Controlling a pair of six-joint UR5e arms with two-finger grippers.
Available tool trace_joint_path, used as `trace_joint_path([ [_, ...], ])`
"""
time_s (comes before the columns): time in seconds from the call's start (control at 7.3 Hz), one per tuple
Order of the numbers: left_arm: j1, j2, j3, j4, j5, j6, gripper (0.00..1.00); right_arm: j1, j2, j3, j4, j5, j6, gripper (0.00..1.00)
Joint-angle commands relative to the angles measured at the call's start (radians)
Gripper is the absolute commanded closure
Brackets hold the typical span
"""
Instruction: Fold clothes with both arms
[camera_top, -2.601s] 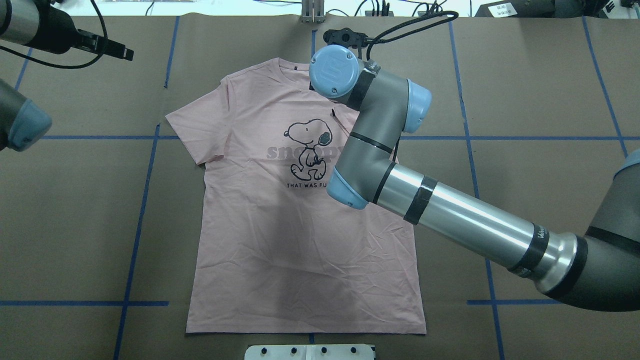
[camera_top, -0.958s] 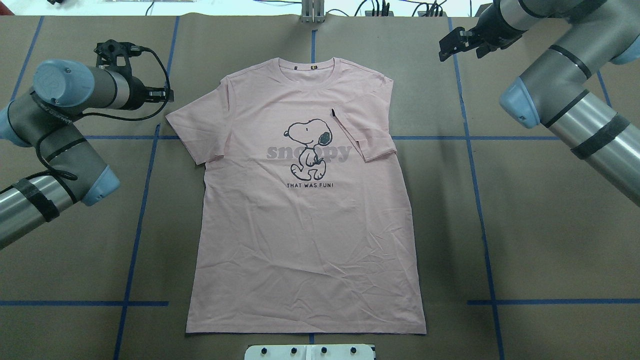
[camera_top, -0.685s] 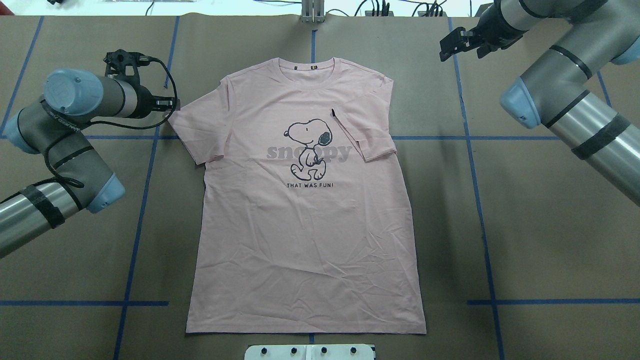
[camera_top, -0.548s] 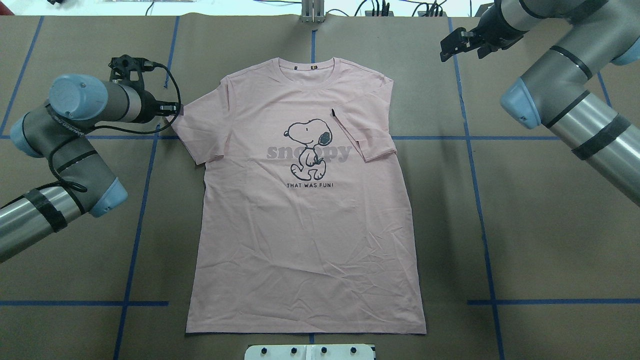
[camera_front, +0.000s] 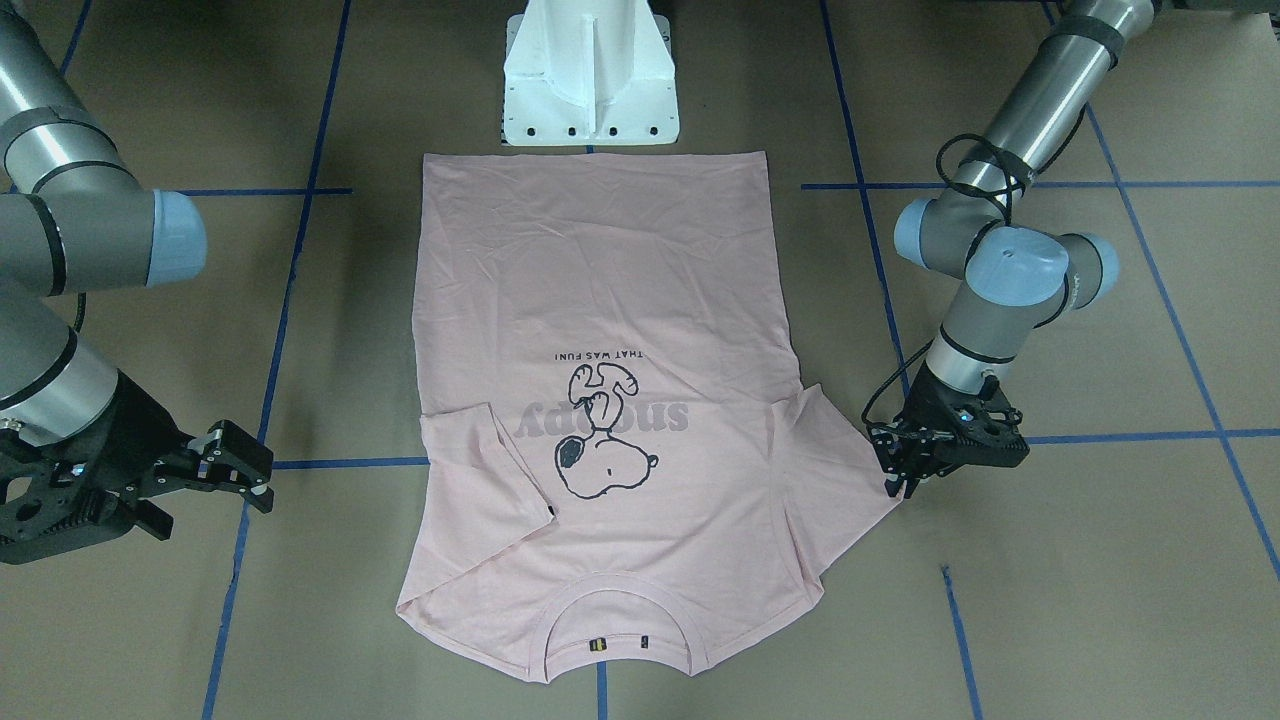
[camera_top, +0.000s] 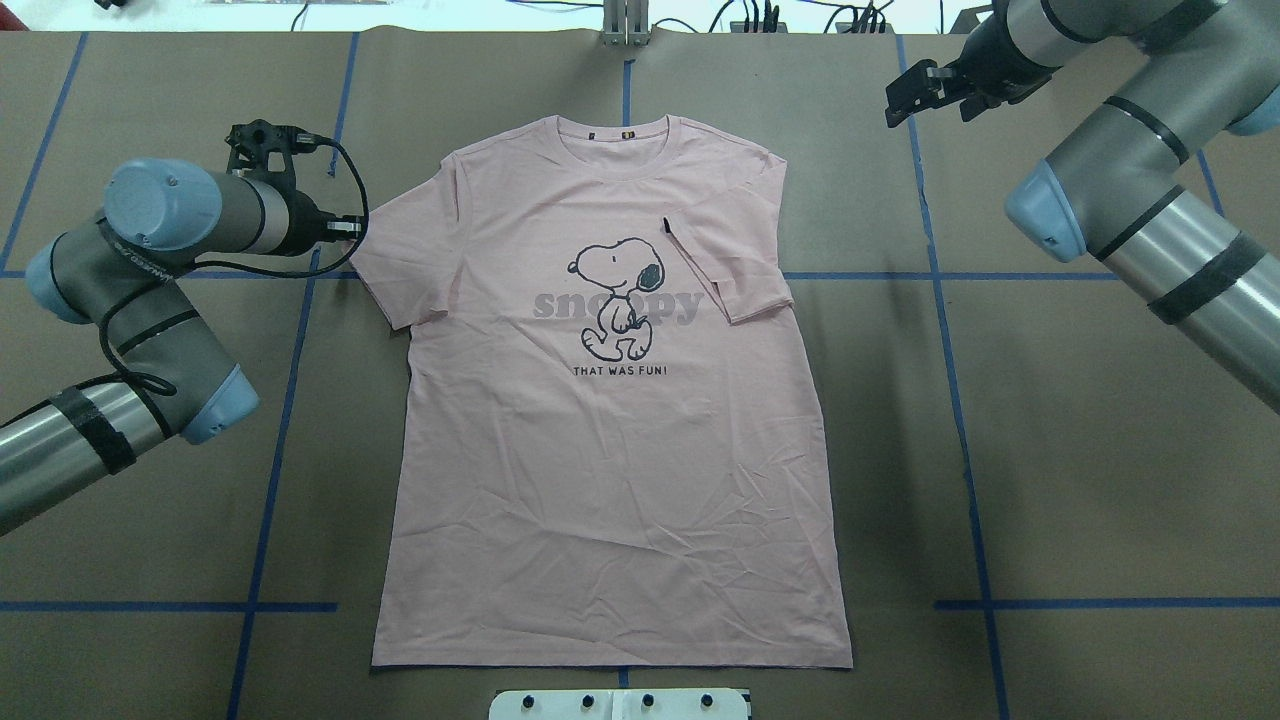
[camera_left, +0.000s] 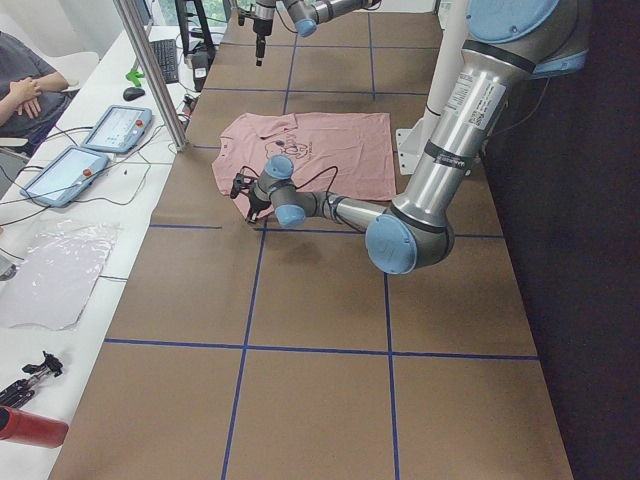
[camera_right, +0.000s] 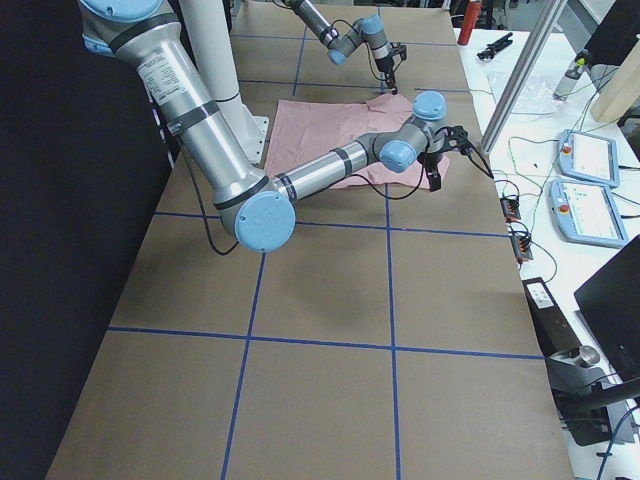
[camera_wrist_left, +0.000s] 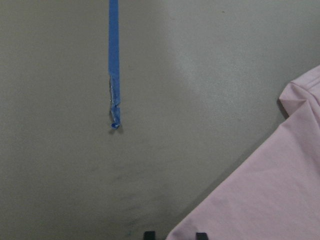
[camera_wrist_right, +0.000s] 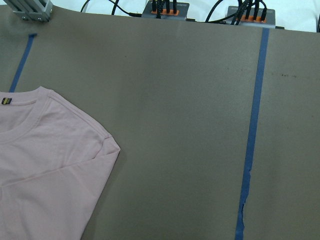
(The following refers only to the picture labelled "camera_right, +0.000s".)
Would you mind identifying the aluminium frame post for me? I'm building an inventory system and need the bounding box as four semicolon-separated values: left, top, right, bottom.
480;0;568;154

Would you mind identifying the clear plastic bag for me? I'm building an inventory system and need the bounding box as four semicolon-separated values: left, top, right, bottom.
487;71;560;115

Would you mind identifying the lower teach pendant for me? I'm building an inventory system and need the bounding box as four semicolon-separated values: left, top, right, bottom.
548;179;629;249

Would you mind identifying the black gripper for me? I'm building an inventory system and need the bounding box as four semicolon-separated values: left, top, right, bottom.
422;126;470;192
375;42;407;95

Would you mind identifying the grey bottle with green cap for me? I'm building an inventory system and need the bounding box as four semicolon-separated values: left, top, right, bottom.
553;49;592;101

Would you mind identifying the silver metal cylinder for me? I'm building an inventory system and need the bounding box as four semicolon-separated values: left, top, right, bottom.
576;345;601;368

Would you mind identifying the teach pendant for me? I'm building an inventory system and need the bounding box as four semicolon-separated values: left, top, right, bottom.
548;179;629;249
558;129;620;188

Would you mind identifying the black monitor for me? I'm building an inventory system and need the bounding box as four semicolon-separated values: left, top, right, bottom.
574;237;640;380

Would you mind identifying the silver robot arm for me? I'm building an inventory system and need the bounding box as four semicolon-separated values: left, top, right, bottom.
281;0;407;94
79;1;467;253

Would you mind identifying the orange connector block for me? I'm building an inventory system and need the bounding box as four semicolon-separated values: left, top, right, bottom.
510;231;533;264
500;196;521;223

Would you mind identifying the orange connector block upper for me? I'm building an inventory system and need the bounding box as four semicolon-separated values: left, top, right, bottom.
500;196;521;223

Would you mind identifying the red bottle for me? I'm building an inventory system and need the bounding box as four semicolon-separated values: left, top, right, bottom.
457;0;482;46

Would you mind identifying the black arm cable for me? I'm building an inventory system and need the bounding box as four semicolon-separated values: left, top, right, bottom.
329;18;406;84
189;124;496;256

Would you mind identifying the pink Snoopy t-shirt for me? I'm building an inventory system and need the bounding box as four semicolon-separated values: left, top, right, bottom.
265;91;447;202

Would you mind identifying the black small tripod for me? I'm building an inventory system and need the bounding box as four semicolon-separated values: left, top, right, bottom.
476;32;513;61

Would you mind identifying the black box with label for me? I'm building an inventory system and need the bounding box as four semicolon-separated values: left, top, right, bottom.
522;277;581;357

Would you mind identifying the orange connector block lower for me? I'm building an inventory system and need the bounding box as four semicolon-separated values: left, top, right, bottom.
510;231;533;264

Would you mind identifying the upper teach pendant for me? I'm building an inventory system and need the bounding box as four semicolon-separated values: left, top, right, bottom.
558;129;620;188

